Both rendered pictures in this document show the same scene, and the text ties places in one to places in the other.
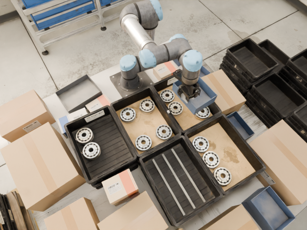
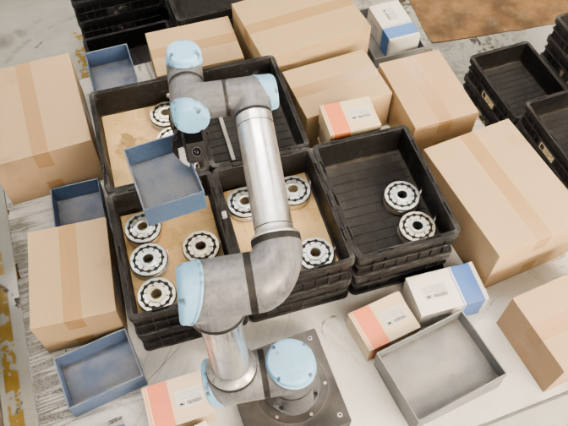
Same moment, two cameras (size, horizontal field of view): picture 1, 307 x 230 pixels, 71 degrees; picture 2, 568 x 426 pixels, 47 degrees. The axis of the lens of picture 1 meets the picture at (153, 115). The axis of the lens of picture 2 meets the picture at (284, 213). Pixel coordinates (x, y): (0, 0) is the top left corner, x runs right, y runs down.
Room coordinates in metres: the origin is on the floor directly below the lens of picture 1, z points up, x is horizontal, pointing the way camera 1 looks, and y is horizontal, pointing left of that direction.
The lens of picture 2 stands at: (1.52, 0.31, 2.41)
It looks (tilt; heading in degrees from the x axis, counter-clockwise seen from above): 57 degrees down; 195
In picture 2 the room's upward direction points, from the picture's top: straight up
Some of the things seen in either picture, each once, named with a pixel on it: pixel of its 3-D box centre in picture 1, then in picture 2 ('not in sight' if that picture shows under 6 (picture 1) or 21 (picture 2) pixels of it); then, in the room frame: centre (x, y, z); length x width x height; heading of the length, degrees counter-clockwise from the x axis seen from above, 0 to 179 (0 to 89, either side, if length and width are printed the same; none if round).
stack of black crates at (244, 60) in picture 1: (243, 71); not in sight; (1.42, -0.90, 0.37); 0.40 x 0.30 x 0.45; 34
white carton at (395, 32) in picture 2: not in sight; (392, 29); (-0.43, 0.22, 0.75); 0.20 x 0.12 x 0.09; 34
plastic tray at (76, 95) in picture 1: (79, 93); (439, 366); (0.85, 0.55, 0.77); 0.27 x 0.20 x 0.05; 131
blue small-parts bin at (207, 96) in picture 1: (193, 92); (165, 177); (0.67, -0.22, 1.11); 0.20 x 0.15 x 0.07; 36
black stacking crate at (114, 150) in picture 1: (101, 144); (380, 199); (0.43, 0.31, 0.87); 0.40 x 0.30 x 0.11; 31
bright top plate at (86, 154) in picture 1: (91, 150); (401, 195); (0.39, 0.37, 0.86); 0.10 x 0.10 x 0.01
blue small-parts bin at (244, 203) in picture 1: (264, 210); not in sight; (0.10, -0.67, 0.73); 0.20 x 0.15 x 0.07; 35
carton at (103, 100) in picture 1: (100, 107); (382, 325); (0.75, 0.39, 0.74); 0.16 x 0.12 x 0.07; 130
